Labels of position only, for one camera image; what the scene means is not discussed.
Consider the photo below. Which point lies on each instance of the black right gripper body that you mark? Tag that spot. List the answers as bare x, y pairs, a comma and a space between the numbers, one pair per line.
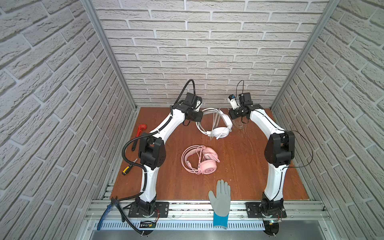
238, 112

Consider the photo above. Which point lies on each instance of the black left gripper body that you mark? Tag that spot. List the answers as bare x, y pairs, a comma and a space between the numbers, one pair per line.
198, 115

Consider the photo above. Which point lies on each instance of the pink headphones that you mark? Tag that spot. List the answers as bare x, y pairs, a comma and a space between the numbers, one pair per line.
207, 160

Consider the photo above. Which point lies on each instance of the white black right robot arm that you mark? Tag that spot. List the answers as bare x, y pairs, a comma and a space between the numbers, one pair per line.
279, 152

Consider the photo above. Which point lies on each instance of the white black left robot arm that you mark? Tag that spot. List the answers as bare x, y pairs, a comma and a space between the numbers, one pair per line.
152, 149

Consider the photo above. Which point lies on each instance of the red black pipe wrench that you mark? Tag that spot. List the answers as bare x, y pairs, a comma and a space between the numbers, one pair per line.
140, 129

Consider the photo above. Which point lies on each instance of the black yellow screwdriver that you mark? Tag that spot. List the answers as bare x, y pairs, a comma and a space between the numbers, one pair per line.
127, 169

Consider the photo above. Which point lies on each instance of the grey blue work glove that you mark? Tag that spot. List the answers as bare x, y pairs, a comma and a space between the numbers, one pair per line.
221, 203

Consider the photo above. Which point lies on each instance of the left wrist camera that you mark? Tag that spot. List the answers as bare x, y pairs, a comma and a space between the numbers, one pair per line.
193, 101

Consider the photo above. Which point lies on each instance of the aluminium floor rail left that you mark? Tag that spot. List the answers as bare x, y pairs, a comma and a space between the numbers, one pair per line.
127, 132

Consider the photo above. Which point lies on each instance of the aluminium corner post left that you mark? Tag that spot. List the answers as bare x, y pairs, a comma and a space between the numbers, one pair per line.
97, 24

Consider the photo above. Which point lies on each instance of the aluminium corner post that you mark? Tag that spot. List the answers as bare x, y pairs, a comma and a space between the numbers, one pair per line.
97, 24
320, 25

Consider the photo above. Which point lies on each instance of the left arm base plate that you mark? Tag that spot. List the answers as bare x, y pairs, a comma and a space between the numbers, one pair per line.
149, 210

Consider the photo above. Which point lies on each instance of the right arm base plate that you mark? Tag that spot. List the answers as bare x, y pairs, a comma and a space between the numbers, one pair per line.
258, 210

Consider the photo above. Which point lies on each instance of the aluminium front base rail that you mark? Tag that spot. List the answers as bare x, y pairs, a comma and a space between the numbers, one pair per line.
302, 218

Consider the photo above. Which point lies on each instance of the aluminium corner post right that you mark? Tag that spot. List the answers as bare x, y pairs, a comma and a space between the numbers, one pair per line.
320, 25

